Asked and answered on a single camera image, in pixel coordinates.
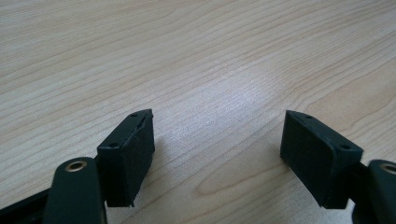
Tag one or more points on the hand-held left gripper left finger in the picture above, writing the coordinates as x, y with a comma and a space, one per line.
124, 161

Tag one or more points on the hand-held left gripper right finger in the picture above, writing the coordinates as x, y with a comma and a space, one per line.
314, 155

